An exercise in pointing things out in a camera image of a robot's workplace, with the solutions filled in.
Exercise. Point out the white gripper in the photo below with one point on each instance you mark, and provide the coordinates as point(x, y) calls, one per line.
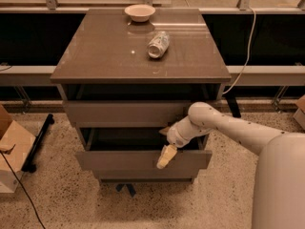
point(174, 136)

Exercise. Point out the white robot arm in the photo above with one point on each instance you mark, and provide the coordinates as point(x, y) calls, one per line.
point(279, 182)

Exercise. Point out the grey drawer cabinet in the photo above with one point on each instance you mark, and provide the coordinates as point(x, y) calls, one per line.
point(107, 59)

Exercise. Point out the grey top drawer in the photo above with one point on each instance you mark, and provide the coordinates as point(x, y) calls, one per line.
point(124, 114)

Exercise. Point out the blue tape cross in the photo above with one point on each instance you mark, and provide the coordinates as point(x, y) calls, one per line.
point(129, 187)

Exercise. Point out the black table leg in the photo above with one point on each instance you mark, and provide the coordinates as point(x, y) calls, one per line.
point(232, 103)

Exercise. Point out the crushed silver soda can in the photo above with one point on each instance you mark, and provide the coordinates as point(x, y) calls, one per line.
point(158, 45)

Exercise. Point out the white ceramic bowl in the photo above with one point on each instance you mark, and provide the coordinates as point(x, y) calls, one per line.
point(140, 13)

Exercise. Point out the cardboard box right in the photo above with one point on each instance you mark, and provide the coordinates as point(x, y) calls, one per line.
point(299, 115)

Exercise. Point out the cardboard box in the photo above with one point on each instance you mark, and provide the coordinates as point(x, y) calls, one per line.
point(299, 115)
point(15, 144)

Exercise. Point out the black stand bar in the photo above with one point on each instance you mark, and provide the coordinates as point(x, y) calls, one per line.
point(28, 165)

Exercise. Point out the cardboard box left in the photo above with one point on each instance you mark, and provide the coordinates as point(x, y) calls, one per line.
point(15, 144)

